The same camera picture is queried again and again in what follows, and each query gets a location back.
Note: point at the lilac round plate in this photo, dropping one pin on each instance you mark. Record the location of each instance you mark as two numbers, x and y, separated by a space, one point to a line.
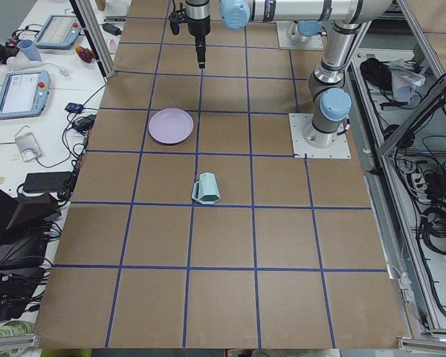
171 126

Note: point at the black flat power brick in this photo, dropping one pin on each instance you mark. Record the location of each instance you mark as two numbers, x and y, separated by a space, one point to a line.
46 182

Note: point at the near blue teach pendant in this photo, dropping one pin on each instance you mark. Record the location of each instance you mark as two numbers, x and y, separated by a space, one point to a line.
24 94

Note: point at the small blue usb device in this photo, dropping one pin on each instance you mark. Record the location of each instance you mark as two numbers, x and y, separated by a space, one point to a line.
75 108

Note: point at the pink plastic cup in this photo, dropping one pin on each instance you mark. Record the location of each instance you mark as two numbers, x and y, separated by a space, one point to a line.
112 46

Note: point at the black power adapter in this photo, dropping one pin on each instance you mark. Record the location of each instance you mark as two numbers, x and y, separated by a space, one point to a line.
112 29

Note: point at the white power strip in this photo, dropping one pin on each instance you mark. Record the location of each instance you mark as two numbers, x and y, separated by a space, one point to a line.
419 187

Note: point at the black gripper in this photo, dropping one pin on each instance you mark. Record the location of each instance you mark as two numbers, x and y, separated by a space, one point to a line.
199 31

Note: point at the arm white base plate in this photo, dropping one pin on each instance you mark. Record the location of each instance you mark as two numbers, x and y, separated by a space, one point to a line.
307 142
300 35

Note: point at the aluminium frame post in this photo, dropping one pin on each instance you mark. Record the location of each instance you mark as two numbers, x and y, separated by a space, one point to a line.
88 21

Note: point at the far blue teach pendant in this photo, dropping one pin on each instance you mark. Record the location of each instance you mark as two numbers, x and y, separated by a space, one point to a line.
58 32

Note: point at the red yellow mango toy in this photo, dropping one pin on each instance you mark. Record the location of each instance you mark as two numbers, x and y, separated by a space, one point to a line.
85 54

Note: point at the light blue plastic cup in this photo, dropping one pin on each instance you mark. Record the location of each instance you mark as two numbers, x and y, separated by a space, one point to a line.
29 49

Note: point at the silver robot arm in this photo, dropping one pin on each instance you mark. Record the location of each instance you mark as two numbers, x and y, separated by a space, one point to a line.
305 16
331 104

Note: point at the blue teach pendant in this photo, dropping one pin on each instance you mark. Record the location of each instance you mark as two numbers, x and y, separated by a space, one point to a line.
58 32
24 94

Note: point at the dark brown box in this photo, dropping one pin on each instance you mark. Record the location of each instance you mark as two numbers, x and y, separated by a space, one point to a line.
33 209

